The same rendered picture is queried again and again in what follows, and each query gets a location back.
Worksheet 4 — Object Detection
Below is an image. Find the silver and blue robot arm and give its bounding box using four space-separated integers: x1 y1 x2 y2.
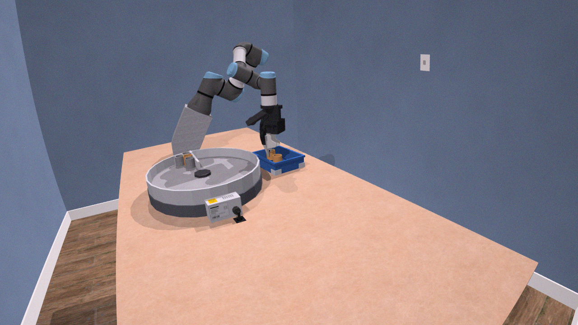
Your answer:
187 42 277 126

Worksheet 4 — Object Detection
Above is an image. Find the grey round turntable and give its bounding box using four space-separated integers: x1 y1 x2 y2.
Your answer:
145 148 262 223

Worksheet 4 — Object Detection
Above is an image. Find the blue crate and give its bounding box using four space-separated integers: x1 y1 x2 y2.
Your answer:
252 145 305 176

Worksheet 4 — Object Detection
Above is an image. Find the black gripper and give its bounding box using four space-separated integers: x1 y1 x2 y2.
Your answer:
260 104 285 157

